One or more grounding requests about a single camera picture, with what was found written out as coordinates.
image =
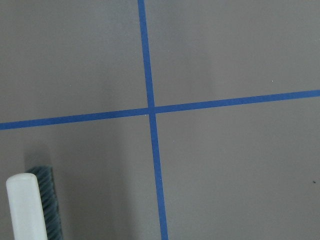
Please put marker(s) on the beige hand brush black bristles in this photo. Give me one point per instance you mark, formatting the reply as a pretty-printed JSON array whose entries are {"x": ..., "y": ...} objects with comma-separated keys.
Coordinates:
[{"x": 33, "y": 205}]

